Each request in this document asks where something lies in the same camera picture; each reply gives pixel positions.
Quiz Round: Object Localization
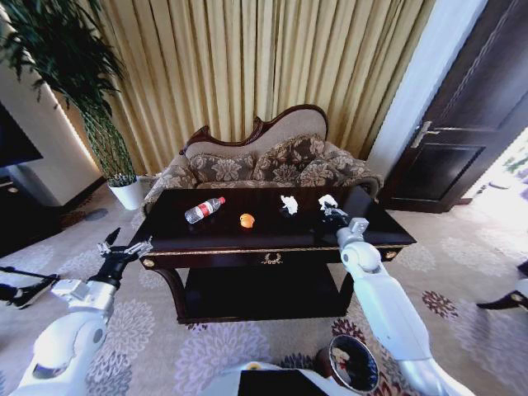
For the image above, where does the white plant pot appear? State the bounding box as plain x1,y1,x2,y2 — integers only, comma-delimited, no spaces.
107,174,144,212

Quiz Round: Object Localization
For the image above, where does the tall green potted plant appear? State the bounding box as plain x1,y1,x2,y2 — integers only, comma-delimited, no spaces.
0,0,138,187

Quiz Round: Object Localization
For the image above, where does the black television screen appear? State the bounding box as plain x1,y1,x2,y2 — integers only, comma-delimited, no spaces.
0,101,45,168

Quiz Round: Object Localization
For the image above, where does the round dark trash bin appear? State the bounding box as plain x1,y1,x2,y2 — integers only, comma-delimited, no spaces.
314,334,380,394

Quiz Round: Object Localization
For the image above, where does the beige pleated curtain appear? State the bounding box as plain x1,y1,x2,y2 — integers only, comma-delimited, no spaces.
93,0,439,179

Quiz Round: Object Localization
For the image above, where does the brown floral cushion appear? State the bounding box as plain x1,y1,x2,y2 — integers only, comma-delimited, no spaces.
252,134,328,183
295,158,369,187

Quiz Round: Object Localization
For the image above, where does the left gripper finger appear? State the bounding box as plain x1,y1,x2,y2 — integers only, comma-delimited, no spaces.
122,236,154,259
97,227,122,255

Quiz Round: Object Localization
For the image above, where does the clear plastic water bottle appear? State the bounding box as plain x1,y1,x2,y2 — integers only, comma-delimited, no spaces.
184,196,227,225

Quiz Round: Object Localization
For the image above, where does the black floor stand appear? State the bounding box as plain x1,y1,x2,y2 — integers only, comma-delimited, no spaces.
0,265,61,309

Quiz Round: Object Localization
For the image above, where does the dark wooden door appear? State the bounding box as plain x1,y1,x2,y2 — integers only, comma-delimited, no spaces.
378,0,528,214

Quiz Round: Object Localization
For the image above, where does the gold door handle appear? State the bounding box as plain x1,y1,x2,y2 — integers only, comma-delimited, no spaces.
410,120,441,150

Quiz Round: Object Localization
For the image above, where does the beige floral sofa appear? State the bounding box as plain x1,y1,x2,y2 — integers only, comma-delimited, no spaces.
143,104,385,210

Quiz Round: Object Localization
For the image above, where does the dark wooden coffee table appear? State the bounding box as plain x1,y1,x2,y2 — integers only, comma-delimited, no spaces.
130,185,417,325

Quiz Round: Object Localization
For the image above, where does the dark wooden chair leg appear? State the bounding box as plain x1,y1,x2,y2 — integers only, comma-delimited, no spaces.
475,278,528,311

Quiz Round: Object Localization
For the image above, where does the dark television cabinet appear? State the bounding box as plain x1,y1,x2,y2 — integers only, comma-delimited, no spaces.
0,163,64,258

